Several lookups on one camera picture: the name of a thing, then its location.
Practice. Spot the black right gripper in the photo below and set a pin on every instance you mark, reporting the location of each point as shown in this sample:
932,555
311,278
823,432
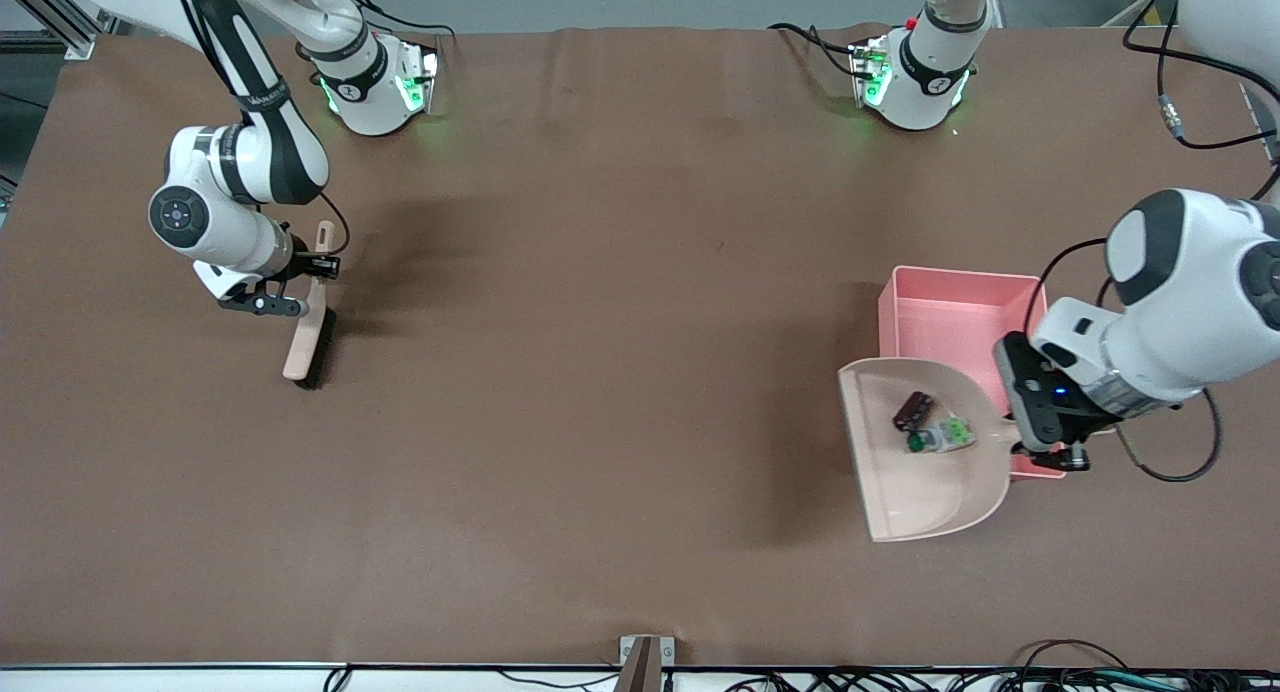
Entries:
304,265

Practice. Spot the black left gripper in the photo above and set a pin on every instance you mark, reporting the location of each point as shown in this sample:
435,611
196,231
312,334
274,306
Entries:
1081,431

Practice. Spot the beige brush with black bristles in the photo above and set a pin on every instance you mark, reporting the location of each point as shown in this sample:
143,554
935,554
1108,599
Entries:
300,347

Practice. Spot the white green push-button switch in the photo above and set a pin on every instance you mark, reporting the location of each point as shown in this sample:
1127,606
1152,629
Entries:
945,435

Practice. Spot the beige plastic dustpan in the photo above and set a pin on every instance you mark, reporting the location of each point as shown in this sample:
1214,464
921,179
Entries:
910,492

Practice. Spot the dark brown cylindrical capacitor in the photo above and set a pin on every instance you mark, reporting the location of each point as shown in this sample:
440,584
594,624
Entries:
914,409

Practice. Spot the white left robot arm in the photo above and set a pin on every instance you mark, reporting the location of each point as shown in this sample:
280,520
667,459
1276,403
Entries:
1200,302

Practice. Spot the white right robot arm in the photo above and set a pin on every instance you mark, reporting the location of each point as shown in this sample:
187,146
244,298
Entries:
235,237

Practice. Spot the pink plastic bin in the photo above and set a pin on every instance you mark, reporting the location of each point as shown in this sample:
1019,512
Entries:
950,312

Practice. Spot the brown table cover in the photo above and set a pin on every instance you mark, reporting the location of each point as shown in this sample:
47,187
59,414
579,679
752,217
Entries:
600,372

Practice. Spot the aluminium frame profile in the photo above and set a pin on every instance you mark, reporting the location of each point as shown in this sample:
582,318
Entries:
75,44

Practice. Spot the metal clamp bracket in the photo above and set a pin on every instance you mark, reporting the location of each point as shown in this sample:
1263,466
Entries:
630,652

